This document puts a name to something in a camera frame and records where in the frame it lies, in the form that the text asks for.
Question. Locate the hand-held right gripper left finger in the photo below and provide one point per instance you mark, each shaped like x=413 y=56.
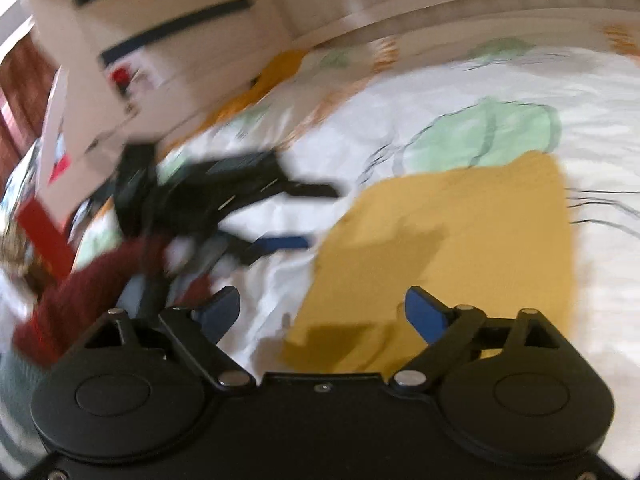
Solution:
x=223 y=311

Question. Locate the leaf printed white bed sheet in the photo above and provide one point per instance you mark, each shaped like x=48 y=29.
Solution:
x=350 y=125

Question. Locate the mustard yellow garment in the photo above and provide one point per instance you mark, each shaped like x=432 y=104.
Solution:
x=450 y=235

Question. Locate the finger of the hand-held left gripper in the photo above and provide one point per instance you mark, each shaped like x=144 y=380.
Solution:
x=312 y=190
x=280 y=244

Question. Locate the red flat strip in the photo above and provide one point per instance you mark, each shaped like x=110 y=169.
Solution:
x=45 y=240

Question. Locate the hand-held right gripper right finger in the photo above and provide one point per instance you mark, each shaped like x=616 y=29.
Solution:
x=425 y=316

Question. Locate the person's left forearm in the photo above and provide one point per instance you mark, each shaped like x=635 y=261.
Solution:
x=90 y=300

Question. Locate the white cardboard box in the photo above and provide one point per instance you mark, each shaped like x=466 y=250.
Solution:
x=200 y=60

